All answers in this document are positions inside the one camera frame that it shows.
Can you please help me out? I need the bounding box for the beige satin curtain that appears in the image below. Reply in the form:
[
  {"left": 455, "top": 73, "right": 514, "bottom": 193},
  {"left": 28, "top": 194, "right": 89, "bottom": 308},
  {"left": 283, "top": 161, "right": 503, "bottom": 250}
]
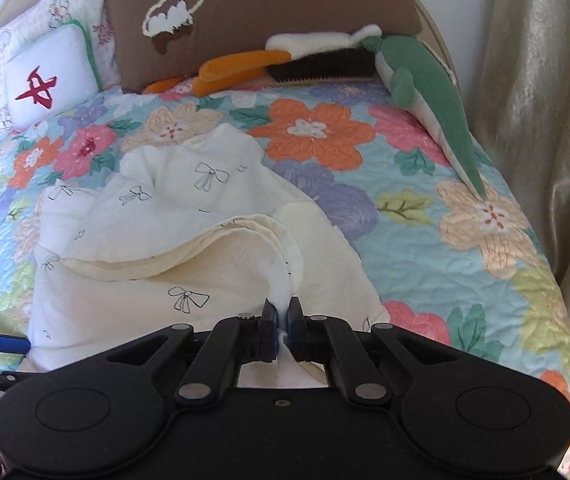
[{"left": 447, "top": 0, "right": 570, "bottom": 411}]

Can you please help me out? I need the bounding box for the white bow-print garment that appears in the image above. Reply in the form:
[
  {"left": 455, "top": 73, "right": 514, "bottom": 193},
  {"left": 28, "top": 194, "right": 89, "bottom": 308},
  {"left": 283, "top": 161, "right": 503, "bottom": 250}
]
[{"left": 21, "top": 124, "right": 388, "bottom": 372}]

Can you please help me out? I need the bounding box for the white pillow red character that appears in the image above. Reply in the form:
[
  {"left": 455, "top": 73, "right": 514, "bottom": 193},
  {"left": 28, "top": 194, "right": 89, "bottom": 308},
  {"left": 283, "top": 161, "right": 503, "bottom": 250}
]
[{"left": 4, "top": 21, "right": 100, "bottom": 130}]

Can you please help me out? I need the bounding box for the green crocodile plush toy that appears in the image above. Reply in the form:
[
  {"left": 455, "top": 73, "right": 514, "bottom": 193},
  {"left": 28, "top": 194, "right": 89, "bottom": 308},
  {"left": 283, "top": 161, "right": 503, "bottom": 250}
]
[{"left": 360, "top": 35, "right": 486, "bottom": 200}]

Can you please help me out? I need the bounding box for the brown cloud-patch cushion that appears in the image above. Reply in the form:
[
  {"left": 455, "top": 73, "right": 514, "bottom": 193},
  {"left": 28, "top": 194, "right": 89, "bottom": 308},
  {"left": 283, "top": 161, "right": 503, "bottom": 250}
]
[{"left": 105, "top": 0, "right": 422, "bottom": 92}]

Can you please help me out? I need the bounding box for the orange black white plush toy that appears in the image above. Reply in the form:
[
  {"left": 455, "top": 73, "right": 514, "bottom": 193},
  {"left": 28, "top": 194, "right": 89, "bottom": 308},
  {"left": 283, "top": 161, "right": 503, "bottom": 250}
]
[{"left": 142, "top": 23, "right": 384, "bottom": 99}]

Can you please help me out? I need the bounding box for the floral quilted bedspread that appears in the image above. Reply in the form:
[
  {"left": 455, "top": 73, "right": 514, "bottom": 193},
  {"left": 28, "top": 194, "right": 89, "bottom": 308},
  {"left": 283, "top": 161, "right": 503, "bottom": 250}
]
[{"left": 0, "top": 82, "right": 570, "bottom": 478}]

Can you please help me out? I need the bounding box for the pink floral white pillow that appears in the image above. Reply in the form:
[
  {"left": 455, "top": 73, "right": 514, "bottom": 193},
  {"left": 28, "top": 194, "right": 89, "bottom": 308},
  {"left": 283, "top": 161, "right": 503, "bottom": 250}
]
[{"left": 0, "top": 0, "right": 120, "bottom": 136}]

